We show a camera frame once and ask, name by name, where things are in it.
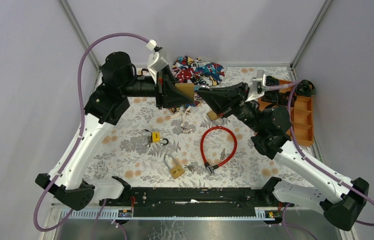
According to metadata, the colourful comic print cloth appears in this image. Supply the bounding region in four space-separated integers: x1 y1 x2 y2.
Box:
171 55 225 86

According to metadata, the silver padlock key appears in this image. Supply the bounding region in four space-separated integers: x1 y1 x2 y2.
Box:
184 164 197 172

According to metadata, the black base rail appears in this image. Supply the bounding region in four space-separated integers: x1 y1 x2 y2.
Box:
99 187 286 218

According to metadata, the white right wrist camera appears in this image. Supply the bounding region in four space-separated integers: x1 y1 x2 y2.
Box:
245 70 266 102

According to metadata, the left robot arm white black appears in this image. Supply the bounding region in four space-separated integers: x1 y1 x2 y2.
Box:
35 49 194 211

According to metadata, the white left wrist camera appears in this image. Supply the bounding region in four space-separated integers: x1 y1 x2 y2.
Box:
146 39 168 84

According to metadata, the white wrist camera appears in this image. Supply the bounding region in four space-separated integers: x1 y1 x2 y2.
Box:
245 70 266 102
146 39 168 84

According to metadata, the yellow small padlock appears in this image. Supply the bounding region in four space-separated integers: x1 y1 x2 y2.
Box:
144 129 169 147

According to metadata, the dark rolled fabric small centre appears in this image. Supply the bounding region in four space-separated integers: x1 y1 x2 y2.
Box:
276 91 297 107

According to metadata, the red cable lock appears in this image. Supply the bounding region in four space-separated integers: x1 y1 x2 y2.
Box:
200 126 238 176

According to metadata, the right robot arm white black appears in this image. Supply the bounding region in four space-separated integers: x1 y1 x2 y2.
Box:
197 82 369 231

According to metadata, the dark rolled fabric top left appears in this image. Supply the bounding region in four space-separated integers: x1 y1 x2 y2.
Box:
265 75 280 92

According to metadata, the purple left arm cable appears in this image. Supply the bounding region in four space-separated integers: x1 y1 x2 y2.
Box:
33 32 151 240

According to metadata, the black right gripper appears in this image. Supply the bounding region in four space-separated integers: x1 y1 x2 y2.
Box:
193 82 261 134

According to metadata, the brass padlock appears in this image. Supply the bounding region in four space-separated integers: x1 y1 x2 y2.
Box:
206 110 226 127
163 155 185 180
175 83 211 101

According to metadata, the orange wooden compartment tray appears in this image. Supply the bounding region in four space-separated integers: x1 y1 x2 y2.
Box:
258 87 314 147

